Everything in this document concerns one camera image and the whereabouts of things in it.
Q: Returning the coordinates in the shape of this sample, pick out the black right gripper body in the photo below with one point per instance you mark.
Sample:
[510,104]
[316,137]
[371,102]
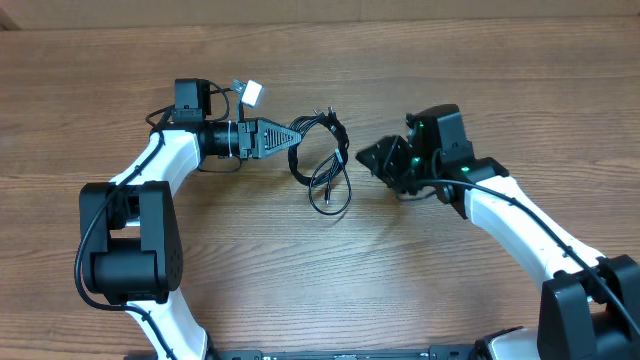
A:
[422,162]

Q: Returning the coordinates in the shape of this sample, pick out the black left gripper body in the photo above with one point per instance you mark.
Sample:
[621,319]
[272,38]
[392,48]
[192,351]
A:
[247,138]

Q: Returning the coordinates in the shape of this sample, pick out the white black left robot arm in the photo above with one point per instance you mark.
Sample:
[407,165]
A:
[130,258]

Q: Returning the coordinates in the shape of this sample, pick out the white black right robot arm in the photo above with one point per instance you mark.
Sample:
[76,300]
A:
[589,303]

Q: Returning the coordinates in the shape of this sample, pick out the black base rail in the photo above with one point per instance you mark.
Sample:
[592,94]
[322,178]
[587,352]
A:
[434,352]

